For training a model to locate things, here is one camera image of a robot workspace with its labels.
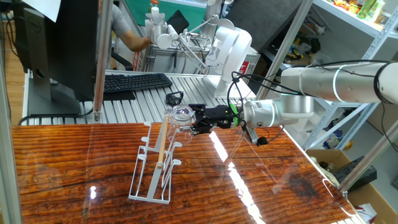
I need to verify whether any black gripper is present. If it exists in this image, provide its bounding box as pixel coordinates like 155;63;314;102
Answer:
188;103;239;136

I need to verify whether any clear glass cup with handle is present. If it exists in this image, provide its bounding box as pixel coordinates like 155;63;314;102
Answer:
164;104;197;146

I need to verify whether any person bare forearm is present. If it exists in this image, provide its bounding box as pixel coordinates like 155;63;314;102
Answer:
119;27;153;53

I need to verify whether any small black phone holder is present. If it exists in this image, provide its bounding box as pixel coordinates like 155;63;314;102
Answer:
165;90;184;106

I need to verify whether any aluminium equipment case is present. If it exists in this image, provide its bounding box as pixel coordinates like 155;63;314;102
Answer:
144;42;218;75

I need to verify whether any white haptic control device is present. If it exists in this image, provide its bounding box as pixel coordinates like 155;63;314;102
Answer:
144;6;259;100

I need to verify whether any black keyboard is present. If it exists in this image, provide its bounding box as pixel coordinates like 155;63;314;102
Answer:
103;73;174;94

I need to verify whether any white box red label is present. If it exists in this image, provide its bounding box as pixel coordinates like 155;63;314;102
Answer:
116;29;147;72

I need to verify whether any black chair armrest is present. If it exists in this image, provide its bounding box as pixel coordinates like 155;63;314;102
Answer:
108;49;134;72

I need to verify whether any black tablet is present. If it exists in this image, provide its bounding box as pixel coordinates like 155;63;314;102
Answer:
167;9;190;34

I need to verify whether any dark grey board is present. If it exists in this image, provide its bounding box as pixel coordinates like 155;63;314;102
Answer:
223;0;304;58

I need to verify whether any glossy wood grain mat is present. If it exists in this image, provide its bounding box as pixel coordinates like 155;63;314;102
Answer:
11;119;358;224

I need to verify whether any black computer monitor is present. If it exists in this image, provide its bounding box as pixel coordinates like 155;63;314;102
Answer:
12;0;100;116

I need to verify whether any black electronic box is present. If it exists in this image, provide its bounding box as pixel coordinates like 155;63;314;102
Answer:
332;155;377;192

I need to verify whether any white paper sheet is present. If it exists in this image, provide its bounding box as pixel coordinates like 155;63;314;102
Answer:
21;0;62;23

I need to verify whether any brown cardboard box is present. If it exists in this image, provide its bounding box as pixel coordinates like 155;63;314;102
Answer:
306;148;398;224

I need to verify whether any white wire cup rack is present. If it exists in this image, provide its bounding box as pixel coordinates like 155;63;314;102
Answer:
127;114;183;205

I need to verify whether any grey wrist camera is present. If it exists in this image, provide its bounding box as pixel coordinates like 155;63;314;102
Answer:
245;126;269;147

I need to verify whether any aluminium frame post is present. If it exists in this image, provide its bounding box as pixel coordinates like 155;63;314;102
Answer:
0;55;22;224
93;0;114;123
337;123;398;195
254;0;314;101

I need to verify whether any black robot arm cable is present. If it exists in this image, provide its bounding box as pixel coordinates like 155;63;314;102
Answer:
226;59;398;153

